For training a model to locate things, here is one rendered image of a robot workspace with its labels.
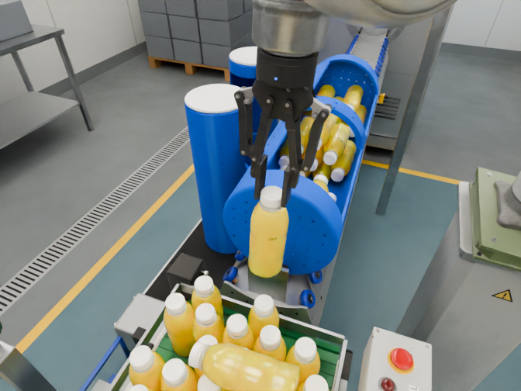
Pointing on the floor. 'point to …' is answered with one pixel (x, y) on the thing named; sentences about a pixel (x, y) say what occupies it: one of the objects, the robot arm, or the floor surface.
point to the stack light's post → (21, 371)
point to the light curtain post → (412, 105)
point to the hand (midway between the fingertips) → (274, 181)
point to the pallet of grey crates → (196, 32)
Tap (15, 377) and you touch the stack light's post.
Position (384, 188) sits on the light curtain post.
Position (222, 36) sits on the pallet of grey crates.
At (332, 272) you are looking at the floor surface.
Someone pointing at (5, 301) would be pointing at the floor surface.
